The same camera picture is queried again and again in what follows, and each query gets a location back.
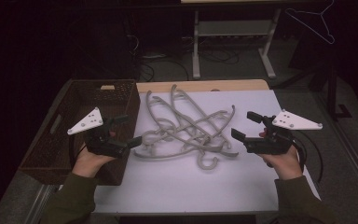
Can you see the white table mat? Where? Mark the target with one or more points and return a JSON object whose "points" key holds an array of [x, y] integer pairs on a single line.
{"points": [[180, 186]]}

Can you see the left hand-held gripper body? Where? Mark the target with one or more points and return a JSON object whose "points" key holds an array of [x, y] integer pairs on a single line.
{"points": [[105, 146]]}

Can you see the person's right hand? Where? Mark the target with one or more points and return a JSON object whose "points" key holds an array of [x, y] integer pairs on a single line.
{"points": [[284, 163]]}

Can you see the brown wicker basket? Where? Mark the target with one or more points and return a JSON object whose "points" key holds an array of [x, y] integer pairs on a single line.
{"points": [[52, 149]]}

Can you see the black stand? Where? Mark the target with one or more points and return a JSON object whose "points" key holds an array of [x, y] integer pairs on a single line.
{"points": [[331, 93]]}

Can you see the metal rail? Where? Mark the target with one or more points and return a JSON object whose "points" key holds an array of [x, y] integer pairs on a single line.
{"points": [[357, 161], [42, 203]]}

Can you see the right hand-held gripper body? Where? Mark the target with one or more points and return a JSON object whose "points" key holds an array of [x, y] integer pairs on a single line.
{"points": [[270, 143]]}

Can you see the person's left hand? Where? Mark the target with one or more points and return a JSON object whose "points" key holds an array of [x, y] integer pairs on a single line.
{"points": [[87, 163]]}

